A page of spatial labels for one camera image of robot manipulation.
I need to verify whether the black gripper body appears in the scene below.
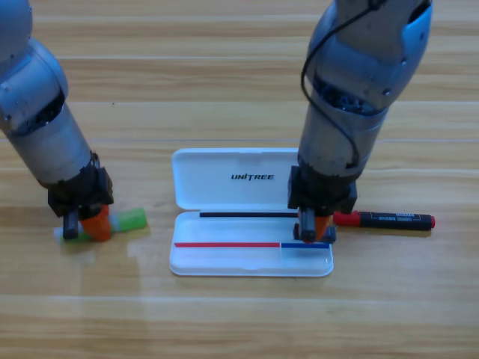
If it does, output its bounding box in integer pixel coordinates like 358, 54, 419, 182
47, 153, 115, 240
287, 164, 359, 242

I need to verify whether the green highlighter pen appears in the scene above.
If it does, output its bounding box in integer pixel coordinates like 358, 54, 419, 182
53, 207, 147, 244

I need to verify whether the red and black marker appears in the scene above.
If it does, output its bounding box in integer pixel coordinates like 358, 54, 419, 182
332, 209, 436, 232

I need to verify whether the white open pencil case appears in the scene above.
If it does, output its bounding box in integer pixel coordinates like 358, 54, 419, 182
168, 147, 335, 278

